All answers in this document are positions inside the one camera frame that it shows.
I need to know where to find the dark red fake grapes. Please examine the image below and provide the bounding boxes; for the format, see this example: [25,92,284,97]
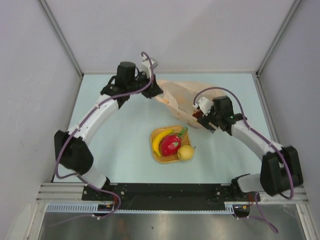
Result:
[192,109,203,119]

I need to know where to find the translucent orange plastic bag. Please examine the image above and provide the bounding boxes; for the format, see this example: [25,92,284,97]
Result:
[155,79,211,129]

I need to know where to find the yellow fake banana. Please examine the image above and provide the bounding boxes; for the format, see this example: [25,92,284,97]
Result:
[151,128,174,157]

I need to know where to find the yellow fake lemon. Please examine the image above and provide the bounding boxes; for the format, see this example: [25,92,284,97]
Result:
[177,145,195,161]

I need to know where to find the red fake fruit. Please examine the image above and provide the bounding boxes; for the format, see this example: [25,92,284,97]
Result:
[160,127,188,157]

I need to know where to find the woven bamboo tray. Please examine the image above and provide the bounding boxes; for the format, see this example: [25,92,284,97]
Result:
[150,125,192,164]

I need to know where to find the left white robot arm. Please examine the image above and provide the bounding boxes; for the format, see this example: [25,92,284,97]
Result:
[54,58,163,200]

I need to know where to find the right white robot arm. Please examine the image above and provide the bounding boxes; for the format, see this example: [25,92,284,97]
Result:
[193,96,304,201]

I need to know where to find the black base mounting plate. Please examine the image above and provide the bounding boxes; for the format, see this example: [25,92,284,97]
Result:
[81,182,261,217]

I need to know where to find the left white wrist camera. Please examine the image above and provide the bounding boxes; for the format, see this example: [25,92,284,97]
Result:
[140,57,158,79]

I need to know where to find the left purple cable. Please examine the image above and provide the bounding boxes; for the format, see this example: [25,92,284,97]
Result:
[54,51,156,180]

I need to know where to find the right aluminium corner post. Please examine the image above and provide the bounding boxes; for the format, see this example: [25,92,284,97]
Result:
[255,0,303,78]

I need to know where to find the aluminium corner post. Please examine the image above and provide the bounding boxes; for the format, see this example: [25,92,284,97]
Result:
[36,0,84,79]
[255,0,303,78]

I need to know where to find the left aluminium corner post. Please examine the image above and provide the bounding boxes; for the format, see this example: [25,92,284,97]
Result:
[36,0,84,79]

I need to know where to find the aluminium frame rail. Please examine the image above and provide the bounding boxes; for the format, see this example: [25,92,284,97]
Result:
[36,182,309,205]

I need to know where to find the white slotted cable duct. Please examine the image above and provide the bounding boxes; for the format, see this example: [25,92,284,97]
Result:
[46,203,234,214]

